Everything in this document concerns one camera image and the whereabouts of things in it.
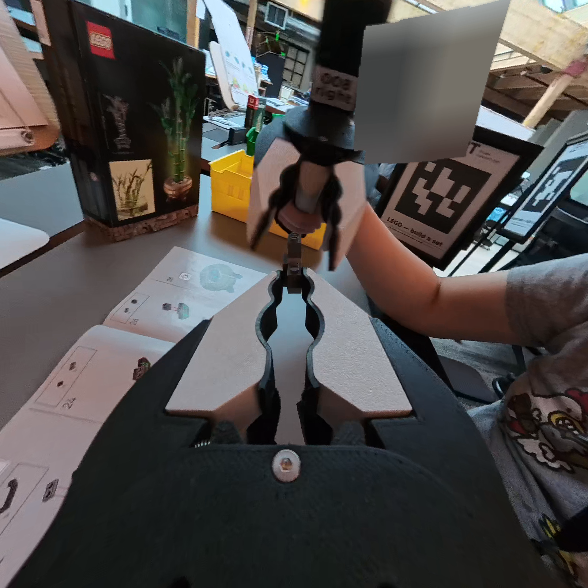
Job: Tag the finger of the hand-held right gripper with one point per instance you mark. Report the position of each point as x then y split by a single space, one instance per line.
353 206
264 183

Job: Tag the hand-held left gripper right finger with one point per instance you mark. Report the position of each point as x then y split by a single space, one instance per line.
363 367

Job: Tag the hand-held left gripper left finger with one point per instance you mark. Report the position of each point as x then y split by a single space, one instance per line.
220 367

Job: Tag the dark grey brick assembly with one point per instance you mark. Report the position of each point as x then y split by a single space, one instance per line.
293 271

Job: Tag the person's right forearm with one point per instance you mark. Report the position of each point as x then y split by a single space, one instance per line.
413 294

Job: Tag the grey desk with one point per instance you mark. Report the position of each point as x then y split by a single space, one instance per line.
69 285

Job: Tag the person's right hand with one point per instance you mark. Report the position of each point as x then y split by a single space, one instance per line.
298 221

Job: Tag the yellow plastic bin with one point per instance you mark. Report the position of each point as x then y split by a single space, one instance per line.
229 193

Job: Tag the black box device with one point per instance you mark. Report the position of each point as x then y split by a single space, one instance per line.
236 135

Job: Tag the white background table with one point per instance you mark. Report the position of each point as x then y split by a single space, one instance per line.
216 138

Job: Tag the small red green box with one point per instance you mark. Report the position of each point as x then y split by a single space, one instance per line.
255 110

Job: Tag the tilted white instruction board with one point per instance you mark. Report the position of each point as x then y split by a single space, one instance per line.
234 69

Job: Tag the black bamboo set box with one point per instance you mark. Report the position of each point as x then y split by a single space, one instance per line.
138 115

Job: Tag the building instruction booklet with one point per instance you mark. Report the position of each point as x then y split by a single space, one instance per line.
69 390

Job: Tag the person in grey shirt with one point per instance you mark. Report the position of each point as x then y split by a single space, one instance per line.
542 298

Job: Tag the wall air vent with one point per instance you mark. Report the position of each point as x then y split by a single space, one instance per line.
276 13

